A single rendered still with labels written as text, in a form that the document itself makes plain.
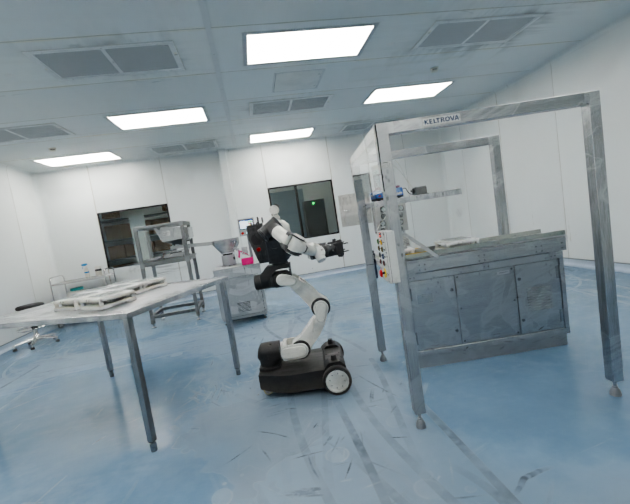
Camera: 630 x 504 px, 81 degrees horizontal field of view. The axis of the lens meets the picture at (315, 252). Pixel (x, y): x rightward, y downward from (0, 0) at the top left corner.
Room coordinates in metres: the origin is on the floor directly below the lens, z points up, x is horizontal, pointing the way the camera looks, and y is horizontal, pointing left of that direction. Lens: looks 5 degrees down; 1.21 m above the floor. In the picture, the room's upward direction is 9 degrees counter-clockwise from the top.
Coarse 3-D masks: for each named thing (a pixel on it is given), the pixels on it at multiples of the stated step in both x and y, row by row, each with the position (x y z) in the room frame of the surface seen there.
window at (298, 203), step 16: (272, 192) 7.75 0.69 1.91; (288, 192) 7.80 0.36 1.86; (304, 192) 7.85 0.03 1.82; (320, 192) 7.91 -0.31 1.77; (288, 208) 7.79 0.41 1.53; (304, 208) 7.85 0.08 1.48; (320, 208) 7.90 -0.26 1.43; (304, 224) 7.84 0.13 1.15; (320, 224) 7.89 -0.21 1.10; (336, 224) 7.94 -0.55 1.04
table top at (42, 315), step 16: (160, 288) 2.95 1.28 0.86; (176, 288) 2.79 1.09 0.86; (192, 288) 2.65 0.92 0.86; (48, 304) 3.04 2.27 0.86; (128, 304) 2.36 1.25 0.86; (144, 304) 2.26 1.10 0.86; (160, 304) 2.31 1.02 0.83; (0, 320) 2.54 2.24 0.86; (16, 320) 2.42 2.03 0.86; (32, 320) 2.31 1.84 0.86; (48, 320) 2.24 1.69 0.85; (64, 320) 2.20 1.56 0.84; (80, 320) 2.16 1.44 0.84; (96, 320) 2.12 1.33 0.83
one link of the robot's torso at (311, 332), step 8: (320, 304) 2.62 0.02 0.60; (320, 312) 2.62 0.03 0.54; (312, 320) 2.66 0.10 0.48; (320, 320) 2.62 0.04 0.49; (304, 328) 2.73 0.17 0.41; (312, 328) 2.66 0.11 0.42; (320, 328) 2.65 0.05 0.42; (296, 336) 2.77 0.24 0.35; (304, 336) 2.66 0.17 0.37; (312, 336) 2.66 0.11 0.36; (312, 344) 2.66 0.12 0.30
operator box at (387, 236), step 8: (384, 232) 1.78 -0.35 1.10; (392, 232) 1.79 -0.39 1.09; (384, 240) 1.79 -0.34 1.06; (392, 240) 1.79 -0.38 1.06; (384, 248) 1.81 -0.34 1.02; (392, 248) 1.79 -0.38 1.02; (392, 256) 1.79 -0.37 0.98; (392, 264) 1.78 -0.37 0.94; (392, 272) 1.78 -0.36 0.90; (400, 272) 1.79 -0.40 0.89; (392, 280) 1.79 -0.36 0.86; (400, 280) 1.79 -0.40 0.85
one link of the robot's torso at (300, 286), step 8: (280, 280) 2.62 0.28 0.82; (288, 280) 2.62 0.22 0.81; (296, 280) 2.63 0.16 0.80; (304, 280) 2.75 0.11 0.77; (296, 288) 2.63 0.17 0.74; (304, 288) 2.65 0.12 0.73; (312, 288) 2.66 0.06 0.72; (304, 296) 2.66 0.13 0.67; (312, 296) 2.66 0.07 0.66; (320, 296) 2.66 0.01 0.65; (312, 304) 2.65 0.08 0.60; (328, 304) 2.65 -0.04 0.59; (328, 312) 2.65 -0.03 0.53
